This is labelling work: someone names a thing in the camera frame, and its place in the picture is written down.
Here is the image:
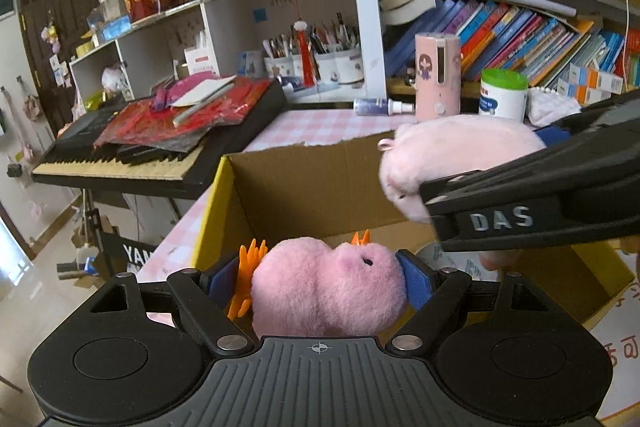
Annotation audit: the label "white jar green lid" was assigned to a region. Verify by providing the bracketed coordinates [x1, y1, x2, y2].
[477, 68, 530, 122]

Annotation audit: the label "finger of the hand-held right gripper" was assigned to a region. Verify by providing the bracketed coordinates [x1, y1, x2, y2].
[534, 90, 640, 150]
[419, 134, 640, 254]

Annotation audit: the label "row of books slanted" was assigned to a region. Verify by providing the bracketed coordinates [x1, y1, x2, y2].
[385, 0, 626, 90]

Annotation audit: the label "black keyboard stand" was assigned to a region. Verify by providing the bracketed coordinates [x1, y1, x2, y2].
[75, 189, 166, 280]

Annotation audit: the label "magenta cloth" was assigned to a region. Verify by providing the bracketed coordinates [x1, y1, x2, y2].
[152, 74, 218, 112]

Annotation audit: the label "cartoon printed mat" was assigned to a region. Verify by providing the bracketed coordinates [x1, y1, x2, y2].
[592, 279, 640, 420]

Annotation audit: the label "white box red label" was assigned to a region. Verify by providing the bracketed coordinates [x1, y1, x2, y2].
[184, 47, 221, 78]

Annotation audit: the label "white cubby shelf unit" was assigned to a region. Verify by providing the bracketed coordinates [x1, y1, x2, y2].
[69, 0, 361, 102]

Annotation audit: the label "stack of old books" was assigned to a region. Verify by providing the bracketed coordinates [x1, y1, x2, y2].
[379, 0, 443, 26]

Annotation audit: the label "plush keychain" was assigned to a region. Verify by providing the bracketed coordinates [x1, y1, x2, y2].
[41, 22, 62, 55]

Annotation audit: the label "white quilted pouch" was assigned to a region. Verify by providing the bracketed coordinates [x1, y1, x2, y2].
[525, 88, 583, 128]

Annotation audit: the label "yellow cardboard box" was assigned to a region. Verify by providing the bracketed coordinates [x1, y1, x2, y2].
[192, 134, 636, 333]

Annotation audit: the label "red plastic bag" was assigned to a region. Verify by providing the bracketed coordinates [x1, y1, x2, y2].
[92, 76, 273, 152]

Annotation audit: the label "white printed packet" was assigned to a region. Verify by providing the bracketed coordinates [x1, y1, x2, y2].
[417, 243, 483, 280]

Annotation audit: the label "small spray bottle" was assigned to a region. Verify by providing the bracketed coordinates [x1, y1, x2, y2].
[353, 97, 417, 116]

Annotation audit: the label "white shelf post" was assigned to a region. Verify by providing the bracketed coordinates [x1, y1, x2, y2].
[342, 0, 388, 100]

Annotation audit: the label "red tassel ornament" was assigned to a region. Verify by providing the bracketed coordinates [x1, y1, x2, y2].
[294, 19, 318, 88]

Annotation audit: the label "black electronic keyboard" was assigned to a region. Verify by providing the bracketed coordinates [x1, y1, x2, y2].
[31, 79, 288, 200]

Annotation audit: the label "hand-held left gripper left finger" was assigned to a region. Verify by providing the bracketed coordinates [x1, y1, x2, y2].
[90, 254, 257, 356]

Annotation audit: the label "white plastic bag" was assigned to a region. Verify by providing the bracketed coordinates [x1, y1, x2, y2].
[101, 64, 133, 100]

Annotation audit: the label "pink cylindrical device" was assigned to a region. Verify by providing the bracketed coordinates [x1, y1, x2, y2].
[414, 33, 462, 122]

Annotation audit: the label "pink plush toy orange feet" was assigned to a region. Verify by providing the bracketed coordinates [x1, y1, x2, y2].
[227, 229, 408, 338]

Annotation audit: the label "blue tissue pack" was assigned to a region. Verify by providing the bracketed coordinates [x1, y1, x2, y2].
[95, 17, 132, 42]

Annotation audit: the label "pile of small boxes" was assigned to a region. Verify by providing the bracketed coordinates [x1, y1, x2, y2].
[555, 62, 640, 105]

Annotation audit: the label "white notebook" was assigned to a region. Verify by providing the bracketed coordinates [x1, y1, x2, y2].
[171, 76, 238, 108]

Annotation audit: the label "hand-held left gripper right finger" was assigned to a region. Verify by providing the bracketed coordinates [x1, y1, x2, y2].
[385, 249, 563, 355]

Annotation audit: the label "pink plush pig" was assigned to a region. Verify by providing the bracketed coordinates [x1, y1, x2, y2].
[377, 114, 548, 273]

